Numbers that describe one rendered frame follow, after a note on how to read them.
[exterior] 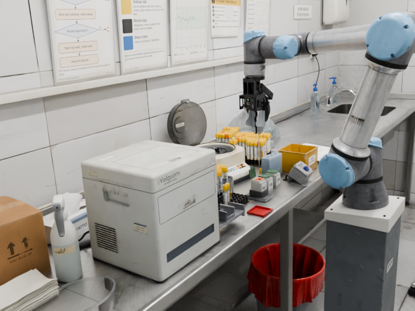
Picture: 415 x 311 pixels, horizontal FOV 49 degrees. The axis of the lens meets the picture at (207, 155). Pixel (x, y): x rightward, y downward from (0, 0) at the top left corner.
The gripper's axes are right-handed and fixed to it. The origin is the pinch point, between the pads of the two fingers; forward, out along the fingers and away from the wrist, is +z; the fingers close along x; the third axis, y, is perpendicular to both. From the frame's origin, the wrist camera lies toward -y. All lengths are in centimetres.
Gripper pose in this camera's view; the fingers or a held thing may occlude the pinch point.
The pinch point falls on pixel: (258, 129)
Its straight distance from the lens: 167.5
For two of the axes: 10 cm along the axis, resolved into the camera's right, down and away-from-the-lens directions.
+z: 0.5, 9.6, 2.8
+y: -5.9, 2.5, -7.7
